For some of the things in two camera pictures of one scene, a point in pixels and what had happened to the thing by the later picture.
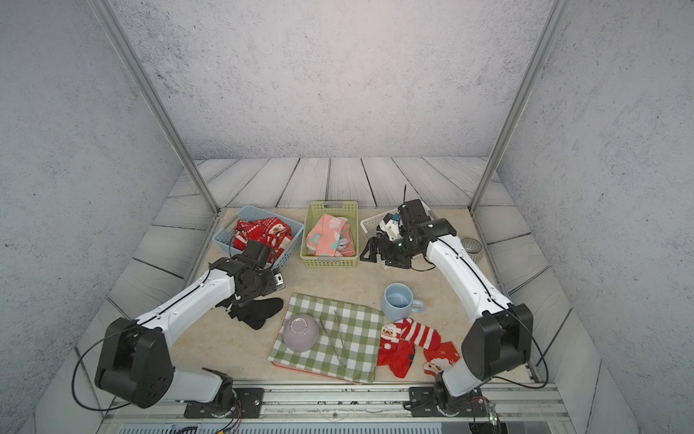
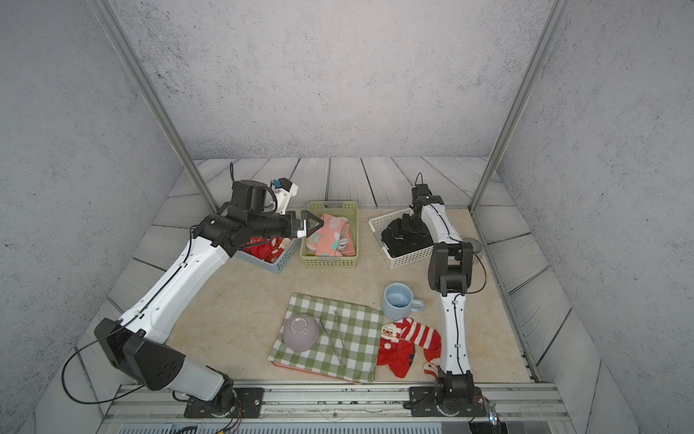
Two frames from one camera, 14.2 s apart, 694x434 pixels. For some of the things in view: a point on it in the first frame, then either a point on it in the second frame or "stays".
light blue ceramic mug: x=398 y=303 stays
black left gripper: x=269 y=275 -> x=291 y=231
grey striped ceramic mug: x=473 y=247 stays
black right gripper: x=386 y=255 -> x=406 y=224
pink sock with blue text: x=331 y=236 stays
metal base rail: x=514 y=408 stays
